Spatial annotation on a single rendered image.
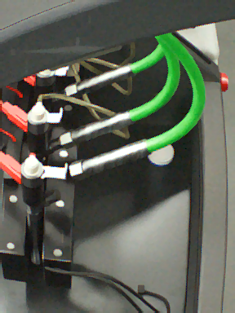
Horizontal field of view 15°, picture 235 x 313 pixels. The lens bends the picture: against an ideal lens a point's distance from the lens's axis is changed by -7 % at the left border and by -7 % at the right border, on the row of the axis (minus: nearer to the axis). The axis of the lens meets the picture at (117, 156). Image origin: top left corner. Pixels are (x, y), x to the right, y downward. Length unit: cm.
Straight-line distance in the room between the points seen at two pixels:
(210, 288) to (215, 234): 10
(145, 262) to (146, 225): 7
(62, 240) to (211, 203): 22
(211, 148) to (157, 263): 18
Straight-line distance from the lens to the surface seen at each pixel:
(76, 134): 115
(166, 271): 133
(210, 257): 121
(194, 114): 98
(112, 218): 137
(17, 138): 125
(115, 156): 104
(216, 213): 125
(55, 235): 117
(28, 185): 108
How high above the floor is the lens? 196
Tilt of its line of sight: 52 degrees down
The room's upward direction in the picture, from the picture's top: 6 degrees clockwise
